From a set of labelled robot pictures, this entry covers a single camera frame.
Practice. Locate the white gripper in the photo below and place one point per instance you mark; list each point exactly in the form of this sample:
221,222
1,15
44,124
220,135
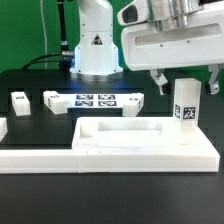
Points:
200,43

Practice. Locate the white L-shaped fence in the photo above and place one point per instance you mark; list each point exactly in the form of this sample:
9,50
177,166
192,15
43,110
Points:
37,161

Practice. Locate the black pole with clamp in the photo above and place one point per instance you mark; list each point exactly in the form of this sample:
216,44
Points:
63,44

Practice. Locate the fiducial marker sheet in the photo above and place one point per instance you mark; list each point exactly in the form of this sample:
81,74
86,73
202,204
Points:
95,100

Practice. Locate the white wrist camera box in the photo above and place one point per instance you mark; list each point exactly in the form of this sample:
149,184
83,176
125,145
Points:
136,12

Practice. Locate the white block at left edge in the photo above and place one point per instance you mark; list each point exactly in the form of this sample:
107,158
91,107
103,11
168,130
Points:
3,128

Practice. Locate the white desk tabletop tray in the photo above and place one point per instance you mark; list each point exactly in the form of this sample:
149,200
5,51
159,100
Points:
141,144

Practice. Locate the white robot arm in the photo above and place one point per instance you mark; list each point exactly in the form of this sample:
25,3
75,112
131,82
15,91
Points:
96,56

